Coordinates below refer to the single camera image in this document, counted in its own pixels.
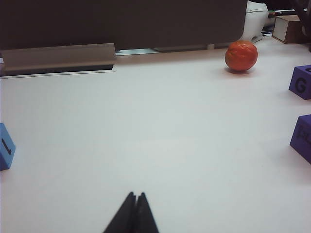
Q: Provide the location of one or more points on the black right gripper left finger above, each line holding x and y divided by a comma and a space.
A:
124, 216

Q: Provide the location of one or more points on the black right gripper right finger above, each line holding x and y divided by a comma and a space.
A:
144, 216

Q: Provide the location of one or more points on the blue letter block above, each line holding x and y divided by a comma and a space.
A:
6, 145

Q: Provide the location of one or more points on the purple G letter block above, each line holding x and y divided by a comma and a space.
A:
301, 82

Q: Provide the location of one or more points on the orange tangerine fruit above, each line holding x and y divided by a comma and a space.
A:
241, 55

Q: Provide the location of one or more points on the grey desk partition panel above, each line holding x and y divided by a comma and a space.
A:
121, 21

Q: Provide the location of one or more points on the white rounded object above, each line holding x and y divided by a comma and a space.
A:
253, 21

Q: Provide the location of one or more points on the cardboard box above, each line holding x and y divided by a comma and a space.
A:
291, 29

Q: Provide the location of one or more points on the white partition bracket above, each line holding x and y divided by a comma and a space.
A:
211, 46

